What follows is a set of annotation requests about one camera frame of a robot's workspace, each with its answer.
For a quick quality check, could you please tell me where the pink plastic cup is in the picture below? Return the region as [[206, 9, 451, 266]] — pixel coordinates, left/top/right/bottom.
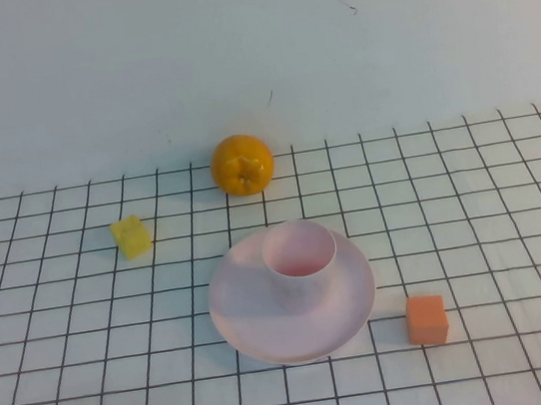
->
[[258, 214, 345, 317]]

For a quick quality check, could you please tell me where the pink round plate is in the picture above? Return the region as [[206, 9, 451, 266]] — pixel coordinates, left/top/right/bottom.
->
[[198, 213, 386, 375]]

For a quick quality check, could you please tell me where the orange fruit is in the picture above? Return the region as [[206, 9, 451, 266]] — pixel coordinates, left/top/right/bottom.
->
[[207, 130, 280, 202]]

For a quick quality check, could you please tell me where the yellow foam cube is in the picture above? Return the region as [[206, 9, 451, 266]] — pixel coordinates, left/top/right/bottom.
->
[[108, 211, 155, 263]]

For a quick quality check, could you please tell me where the orange foam cube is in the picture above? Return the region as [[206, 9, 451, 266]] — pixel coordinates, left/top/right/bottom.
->
[[402, 291, 452, 348]]

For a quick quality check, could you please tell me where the white black-grid table mat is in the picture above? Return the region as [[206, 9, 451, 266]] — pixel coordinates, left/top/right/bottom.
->
[[0, 101, 541, 405]]

